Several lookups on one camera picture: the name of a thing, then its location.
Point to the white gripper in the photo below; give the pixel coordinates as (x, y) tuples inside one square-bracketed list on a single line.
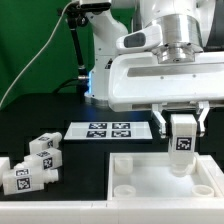
[(138, 81)]

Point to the white square tabletop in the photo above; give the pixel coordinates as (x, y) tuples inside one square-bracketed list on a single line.
[(150, 175)]

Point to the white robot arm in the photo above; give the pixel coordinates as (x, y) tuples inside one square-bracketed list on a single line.
[(186, 26)]

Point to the white marker plate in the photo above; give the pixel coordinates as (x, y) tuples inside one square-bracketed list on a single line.
[(108, 131)]

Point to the white front fence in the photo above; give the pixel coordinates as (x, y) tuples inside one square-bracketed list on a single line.
[(154, 211)]

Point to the white block far left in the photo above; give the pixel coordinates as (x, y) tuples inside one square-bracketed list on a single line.
[(4, 168)]

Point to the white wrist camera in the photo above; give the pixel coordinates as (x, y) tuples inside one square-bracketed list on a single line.
[(139, 41)]

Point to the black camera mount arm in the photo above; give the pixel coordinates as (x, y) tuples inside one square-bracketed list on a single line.
[(76, 17)]

